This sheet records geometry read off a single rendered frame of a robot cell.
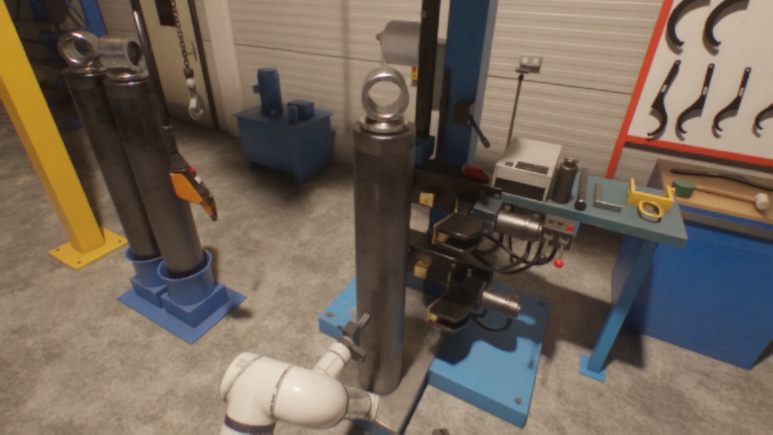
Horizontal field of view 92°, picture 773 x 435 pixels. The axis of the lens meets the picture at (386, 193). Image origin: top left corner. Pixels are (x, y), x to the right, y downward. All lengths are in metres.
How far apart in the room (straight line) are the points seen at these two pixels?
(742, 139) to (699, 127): 0.27
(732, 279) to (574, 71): 1.75
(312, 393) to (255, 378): 0.14
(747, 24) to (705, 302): 1.77
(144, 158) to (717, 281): 3.04
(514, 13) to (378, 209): 2.47
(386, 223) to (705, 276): 1.91
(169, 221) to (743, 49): 3.66
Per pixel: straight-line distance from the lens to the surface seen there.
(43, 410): 2.75
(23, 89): 3.29
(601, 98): 3.48
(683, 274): 2.71
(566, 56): 3.44
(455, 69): 1.92
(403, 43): 2.45
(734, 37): 3.46
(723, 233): 2.58
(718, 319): 2.90
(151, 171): 2.22
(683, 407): 2.73
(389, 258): 1.43
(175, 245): 2.43
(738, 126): 3.60
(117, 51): 2.09
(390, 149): 1.20
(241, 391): 1.02
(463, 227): 1.62
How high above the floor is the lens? 1.90
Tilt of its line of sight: 30 degrees down
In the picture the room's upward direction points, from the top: 1 degrees clockwise
